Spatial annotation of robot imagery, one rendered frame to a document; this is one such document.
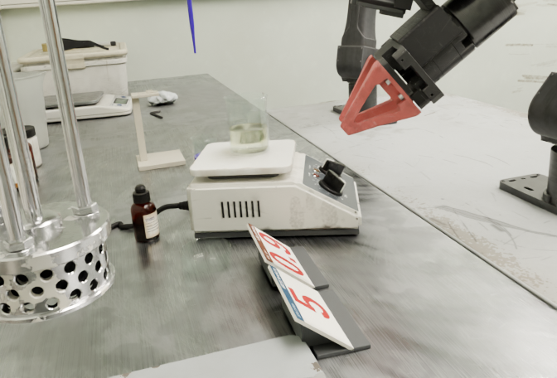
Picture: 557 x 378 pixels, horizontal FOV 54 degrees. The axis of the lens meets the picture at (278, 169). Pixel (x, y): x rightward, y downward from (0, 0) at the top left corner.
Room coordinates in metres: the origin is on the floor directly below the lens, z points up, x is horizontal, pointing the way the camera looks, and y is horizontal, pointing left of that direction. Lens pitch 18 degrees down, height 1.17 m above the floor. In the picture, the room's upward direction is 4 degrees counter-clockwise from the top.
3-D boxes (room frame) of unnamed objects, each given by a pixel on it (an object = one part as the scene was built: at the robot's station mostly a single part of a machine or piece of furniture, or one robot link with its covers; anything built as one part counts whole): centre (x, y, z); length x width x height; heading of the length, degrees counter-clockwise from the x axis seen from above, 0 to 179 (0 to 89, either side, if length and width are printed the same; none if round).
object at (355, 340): (0.40, -0.02, 0.92); 0.09 x 0.06 x 0.04; 13
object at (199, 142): (0.86, 0.12, 0.93); 0.04 x 0.04 x 0.06
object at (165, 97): (1.51, 0.31, 0.92); 0.08 x 0.08 x 0.04; 10
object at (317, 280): (0.50, 0.00, 0.92); 0.09 x 0.06 x 0.04; 13
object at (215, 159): (0.65, 0.04, 0.98); 0.12 x 0.12 x 0.01; 84
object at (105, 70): (1.78, 0.62, 0.97); 0.37 x 0.31 x 0.14; 15
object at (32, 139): (0.96, 0.47, 0.94); 0.07 x 0.07 x 0.07
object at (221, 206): (0.65, 0.01, 0.94); 0.22 x 0.13 x 0.08; 84
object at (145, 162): (0.94, 0.21, 0.96); 0.08 x 0.08 x 0.13; 16
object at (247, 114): (0.65, 0.03, 1.02); 0.06 x 0.05 x 0.08; 11
